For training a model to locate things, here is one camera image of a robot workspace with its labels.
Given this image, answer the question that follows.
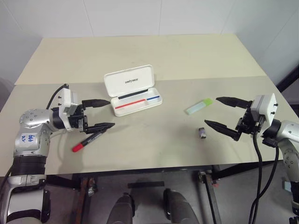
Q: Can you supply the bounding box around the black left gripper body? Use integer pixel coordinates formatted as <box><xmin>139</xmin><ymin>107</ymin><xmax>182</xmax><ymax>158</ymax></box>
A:
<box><xmin>69</xmin><ymin>104</ymin><xmax>91</xmax><ymax>134</ymax></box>

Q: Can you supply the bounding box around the white plastic pencil case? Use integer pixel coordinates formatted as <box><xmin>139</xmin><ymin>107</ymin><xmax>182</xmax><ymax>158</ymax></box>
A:
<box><xmin>104</xmin><ymin>64</ymin><xmax>164</xmax><ymax>117</ymax></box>

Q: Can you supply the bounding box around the black strip on floor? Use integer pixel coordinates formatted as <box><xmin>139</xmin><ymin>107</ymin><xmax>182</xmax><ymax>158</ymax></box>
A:
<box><xmin>128</xmin><ymin>181</ymin><xmax>165</xmax><ymax>189</ymax></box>

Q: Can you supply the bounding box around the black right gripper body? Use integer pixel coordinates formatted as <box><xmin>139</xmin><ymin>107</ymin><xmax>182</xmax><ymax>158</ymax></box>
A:
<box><xmin>235</xmin><ymin>108</ymin><xmax>264</xmax><ymax>138</ymax></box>

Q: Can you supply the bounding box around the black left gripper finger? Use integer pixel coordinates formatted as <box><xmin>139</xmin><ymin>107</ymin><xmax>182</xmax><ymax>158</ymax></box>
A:
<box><xmin>82</xmin><ymin>98</ymin><xmax>111</xmax><ymax>110</ymax></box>
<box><xmin>85</xmin><ymin>122</ymin><xmax>116</xmax><ymax>135</ymax></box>

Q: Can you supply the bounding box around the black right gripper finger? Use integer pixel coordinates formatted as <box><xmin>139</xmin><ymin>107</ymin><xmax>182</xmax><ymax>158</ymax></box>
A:
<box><xmin>215</xmin><ymin>96</ymin><xmax>253</xmax><ymax>109</ymax></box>
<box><xmin>204</xmin><ymin>119</ymin><xmax>242</xmax><ymax>142</ymax></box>

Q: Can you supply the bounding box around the black table frame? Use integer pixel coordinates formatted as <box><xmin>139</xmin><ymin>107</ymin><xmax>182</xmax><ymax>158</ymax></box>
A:
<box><xmin>45</xmin><ymin>161</ymin><xmax>285</xmax><ymax>224</ymax></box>

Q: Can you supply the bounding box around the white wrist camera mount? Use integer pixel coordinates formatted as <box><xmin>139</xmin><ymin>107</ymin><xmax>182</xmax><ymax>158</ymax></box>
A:
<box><xmin>57</xmin><ymin>87</ymin><xmax>79</xmax><ymax>131</ymax></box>
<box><xmin>250</xmin><ymin>93</ymin><xmax>278</xmax><ymax>128</ymax></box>

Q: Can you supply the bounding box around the black metal frame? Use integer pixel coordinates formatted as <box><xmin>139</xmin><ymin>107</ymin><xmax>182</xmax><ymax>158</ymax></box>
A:
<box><xmin>275</xmin><ymin>63</ymin><xmax>299</xmax><ymax>93</ymax></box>

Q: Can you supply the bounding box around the dark grey rounded shape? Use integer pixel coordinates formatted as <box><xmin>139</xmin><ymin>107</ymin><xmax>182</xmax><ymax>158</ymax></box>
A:
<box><xmin>163</xmin><ymin>188</ymin><xmax>199</xmax><ymax>224</ymax></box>
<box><xmin>107</xmin><ymin>193</ymin><xmax>135</xmax><ymax>224</ymax></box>

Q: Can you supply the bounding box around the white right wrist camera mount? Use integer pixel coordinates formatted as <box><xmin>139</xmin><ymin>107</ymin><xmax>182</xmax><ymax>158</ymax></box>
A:
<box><xmin>250</xmin><ymin>93</ymin><xmax>278</xmax><ymax>128</ymax></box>

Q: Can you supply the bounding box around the rusty metal table leg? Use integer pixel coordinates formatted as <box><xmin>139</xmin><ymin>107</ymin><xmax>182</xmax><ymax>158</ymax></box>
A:
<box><xmin>78</xmin><ymin>177</ymin><xmax>98</xmax><ymax>224</ymax></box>
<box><xmin>198</xmin><ymin>171</ymin><xmax>221</xmax><ymax>224</ymax></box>

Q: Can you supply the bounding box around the black marker with red cap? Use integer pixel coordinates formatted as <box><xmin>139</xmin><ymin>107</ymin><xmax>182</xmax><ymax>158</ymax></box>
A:
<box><xmin>71</xmin><ymin>129</ymin><xmax>107</xmax><ymax>154</ymax></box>

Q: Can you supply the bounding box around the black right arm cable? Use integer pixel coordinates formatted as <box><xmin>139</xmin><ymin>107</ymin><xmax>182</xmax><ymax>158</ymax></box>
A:
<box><xmin>249</xmin><ymin>127</ymin><xmax>263</xmax><ymax>224</ymax></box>

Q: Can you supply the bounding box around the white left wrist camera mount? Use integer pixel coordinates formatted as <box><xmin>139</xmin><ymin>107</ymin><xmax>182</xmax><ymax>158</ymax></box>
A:
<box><xmin>57</xmin><ymin>87</ymin><xmax>79</xmax><ymax>131</ymax></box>

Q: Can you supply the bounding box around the pale highlighter with green cap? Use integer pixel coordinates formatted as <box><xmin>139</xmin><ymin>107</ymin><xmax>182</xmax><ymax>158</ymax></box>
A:
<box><xmin>186</xmin><ymin>98</ymin><xmax>214</xmax><ymax>115</ymax></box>

